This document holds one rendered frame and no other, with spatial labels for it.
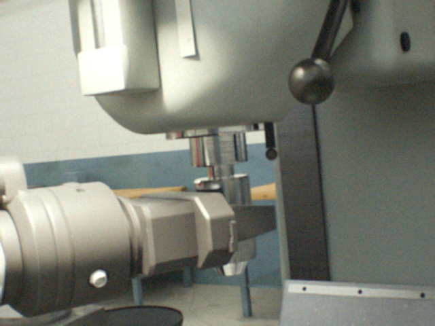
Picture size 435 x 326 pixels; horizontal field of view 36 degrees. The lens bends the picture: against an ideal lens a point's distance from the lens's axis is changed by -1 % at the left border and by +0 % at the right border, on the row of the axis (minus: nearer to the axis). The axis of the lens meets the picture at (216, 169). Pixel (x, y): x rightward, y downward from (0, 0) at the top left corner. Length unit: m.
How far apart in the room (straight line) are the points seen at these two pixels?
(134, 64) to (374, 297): 0.56
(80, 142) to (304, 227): 5.84
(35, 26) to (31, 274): 6.75
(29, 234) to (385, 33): 0.34
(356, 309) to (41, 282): 0.55
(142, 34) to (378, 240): 0.53
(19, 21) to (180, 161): 2.50
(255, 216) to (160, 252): 0.10
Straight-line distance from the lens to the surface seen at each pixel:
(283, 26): 0.47
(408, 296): 0.89
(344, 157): 0.91
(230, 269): 0.55
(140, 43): 0.46
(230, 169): 0.55
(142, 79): 0.45
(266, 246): 5.51
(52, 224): 0.45
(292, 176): 0.94
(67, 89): 6.81
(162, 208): 0.48
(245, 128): 0.52
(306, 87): 0.42
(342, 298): 0.93
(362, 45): 0.60
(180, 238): 0.48
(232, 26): 0.45
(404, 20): 0.63
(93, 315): 0.80
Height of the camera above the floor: 1.31
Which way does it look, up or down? 3 degrees down
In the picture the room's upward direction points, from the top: 6 degrees counter-clockwise
